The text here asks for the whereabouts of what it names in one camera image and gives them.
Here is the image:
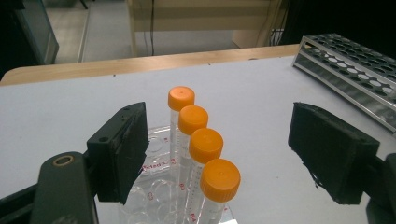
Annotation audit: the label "clear acrylic tube rack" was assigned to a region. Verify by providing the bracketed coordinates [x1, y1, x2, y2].
[118, 124, 238, 224]

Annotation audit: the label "clear graduated centrifuge tube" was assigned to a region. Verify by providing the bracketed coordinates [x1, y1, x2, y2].
[185, 127, 225, 224]
[196, 158, 242, 224]
[177, 105, 210, 200]
[167, 86, 196, 176]

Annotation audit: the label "black hanging cable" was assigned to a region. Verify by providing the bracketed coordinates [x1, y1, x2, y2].
[149, 0, 156, 57]

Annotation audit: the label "metal test tube rack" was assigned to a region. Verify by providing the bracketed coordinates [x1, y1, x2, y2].
[291, 33, 396, 135]

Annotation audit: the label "beige wooden desk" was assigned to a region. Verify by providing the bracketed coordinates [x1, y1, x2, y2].
[125, 0, 289, 59]

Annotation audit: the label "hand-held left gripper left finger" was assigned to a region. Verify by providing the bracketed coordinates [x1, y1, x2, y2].
[86, 101, 149, 205]

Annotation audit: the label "dark glass-door cabinet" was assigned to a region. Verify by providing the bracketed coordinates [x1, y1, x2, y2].
[0, 0, 60, 80]

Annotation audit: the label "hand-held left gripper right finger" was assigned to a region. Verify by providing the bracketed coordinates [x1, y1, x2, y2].
[288, 102, 381, 205]

